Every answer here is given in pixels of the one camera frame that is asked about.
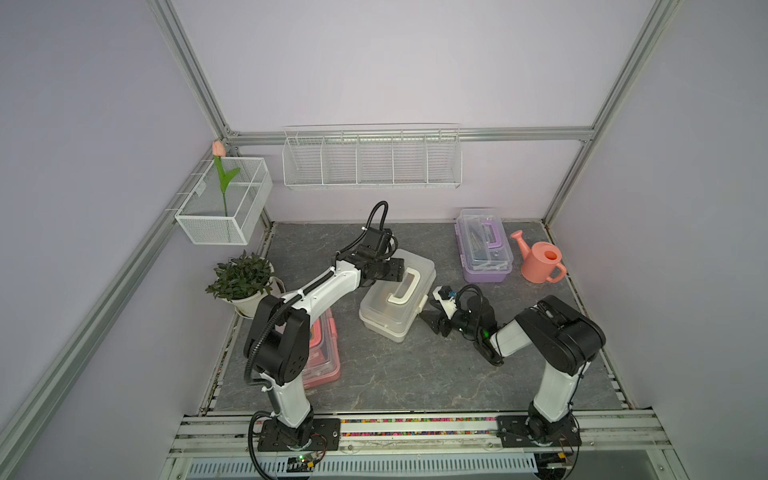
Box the white toolbox with clear tray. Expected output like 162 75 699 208
358 250 436 343

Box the purple toolbox with clear lid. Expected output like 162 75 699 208
455 208 514 283

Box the pink toolbox with clear lid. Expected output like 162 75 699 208
302 309 341 389

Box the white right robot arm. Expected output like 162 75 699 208
419 284 606 446

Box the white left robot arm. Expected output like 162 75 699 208
243 226 405 447

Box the pink watering can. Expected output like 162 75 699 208
510 230 567 284

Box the potted green plant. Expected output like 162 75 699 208
206 251 286 319

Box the pink artificial tulip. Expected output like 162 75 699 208
212 140 241 217

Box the white wire wall shelf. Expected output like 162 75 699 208
282 123 463 190

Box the white wire basket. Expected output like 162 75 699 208
175 157 273 246

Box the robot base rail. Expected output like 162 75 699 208
160 410 687 479

